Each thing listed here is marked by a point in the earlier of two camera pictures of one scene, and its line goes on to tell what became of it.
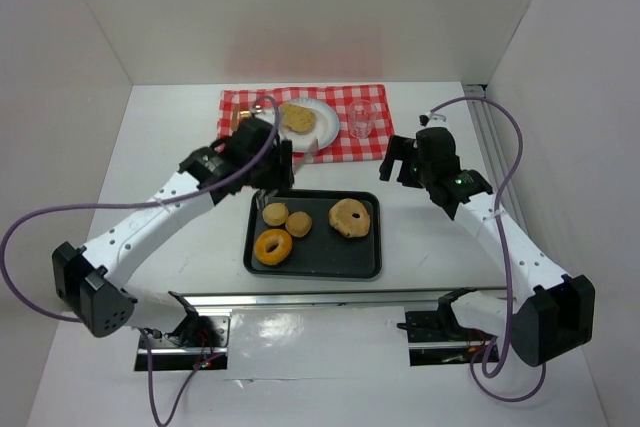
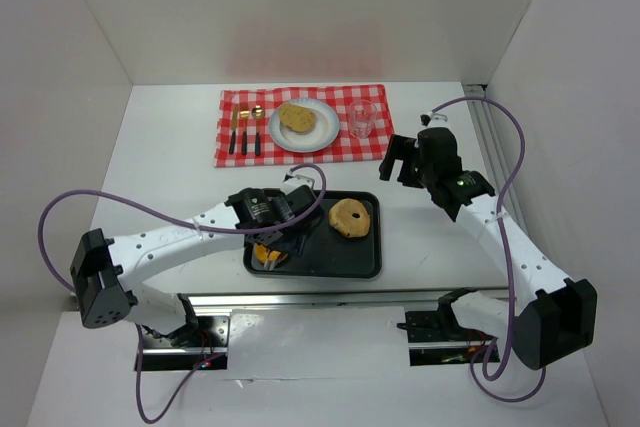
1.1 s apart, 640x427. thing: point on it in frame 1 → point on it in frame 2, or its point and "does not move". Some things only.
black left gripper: x=285 y=164 → x=282 y=244
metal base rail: x=182 y=343 does not move
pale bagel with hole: x=349 y=217 does not move
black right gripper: x=400 y=162 does not move
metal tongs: x=299 y=163 → x=270 y=263
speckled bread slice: x=298 y=118 does not move
